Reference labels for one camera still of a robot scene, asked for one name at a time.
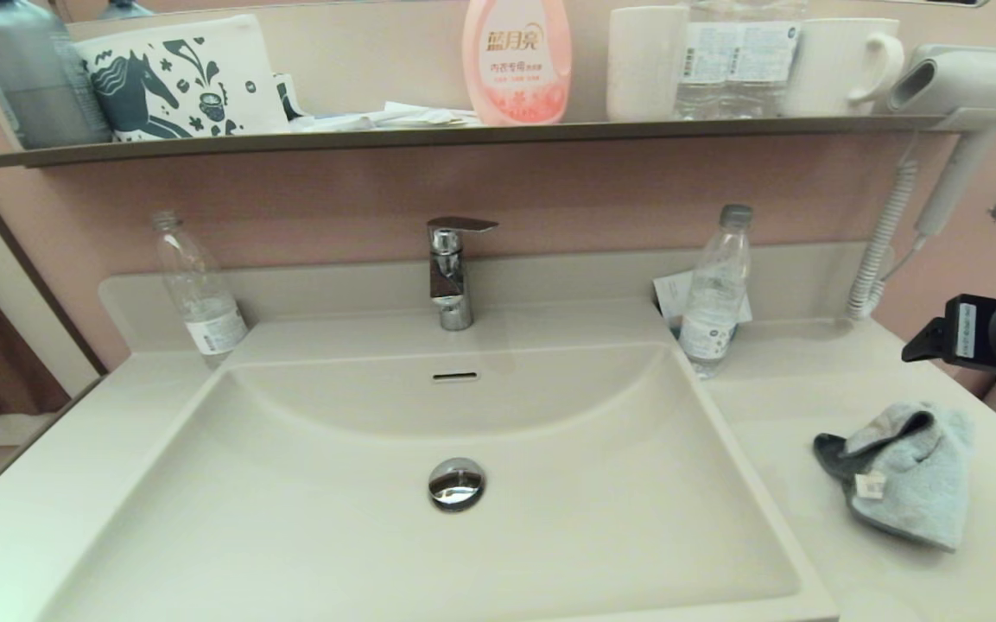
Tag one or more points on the white wall hair dryer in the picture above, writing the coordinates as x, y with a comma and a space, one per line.
973, 82

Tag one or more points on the grey metal bottle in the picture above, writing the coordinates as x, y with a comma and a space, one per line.
35, 78

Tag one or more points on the long grey wall shelf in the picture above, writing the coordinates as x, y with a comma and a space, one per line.
636, 131

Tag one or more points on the white paper card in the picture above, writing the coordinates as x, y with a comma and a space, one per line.
669, 298

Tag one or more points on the clear bottle with grey cap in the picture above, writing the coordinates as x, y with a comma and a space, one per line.
713, 294

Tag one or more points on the grey fluffy microfiber cloth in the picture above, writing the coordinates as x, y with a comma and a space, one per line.
904, 484

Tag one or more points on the white horse print pouch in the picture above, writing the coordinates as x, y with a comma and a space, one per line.
178, 82

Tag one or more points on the white plastic packets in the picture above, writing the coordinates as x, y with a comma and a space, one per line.
377, 118

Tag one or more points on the clear bottle with white label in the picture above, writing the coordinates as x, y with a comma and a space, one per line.
763, 60

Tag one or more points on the white ceramic sink basin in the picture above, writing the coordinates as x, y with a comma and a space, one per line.
247, 501

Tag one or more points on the clear uncapped water bottle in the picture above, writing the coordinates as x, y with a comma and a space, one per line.
204, 302

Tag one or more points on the chrome basin faucet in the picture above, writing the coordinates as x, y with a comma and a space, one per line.
450, 276

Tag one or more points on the wall mirror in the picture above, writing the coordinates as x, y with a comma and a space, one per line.
359, 52

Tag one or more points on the chrome drain stopper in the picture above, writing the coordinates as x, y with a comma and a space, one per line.
456, 484

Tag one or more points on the pink detergent bottle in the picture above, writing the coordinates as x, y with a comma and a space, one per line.
517, 60

